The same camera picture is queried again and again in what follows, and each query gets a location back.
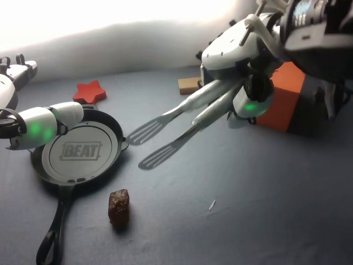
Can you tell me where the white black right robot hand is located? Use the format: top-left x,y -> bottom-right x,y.
199,13 -> 280,125

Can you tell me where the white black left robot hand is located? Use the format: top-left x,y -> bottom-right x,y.
0,53 -> 84,152

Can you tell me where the brown toy meat chunk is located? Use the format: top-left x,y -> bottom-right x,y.
108,188 -> 131,226

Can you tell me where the black frying pan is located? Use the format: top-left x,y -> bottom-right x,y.
29,105 -> 131,265

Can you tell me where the wooden block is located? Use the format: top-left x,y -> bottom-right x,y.
178,77 -> 202,96

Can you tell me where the red star block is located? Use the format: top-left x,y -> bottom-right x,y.
72,79 -> 108,105

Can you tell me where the orange box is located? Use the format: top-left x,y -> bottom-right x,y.
254,61 -> 335,139

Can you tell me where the grey table cloth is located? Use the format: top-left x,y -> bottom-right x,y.
0,65 -> 353,265

